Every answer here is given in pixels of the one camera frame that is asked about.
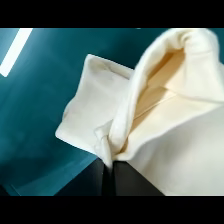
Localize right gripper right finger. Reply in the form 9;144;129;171
112;160;166;197

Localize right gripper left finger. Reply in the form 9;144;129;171
55;157;106;197

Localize cream T-shirt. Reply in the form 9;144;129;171
54;27;224;197

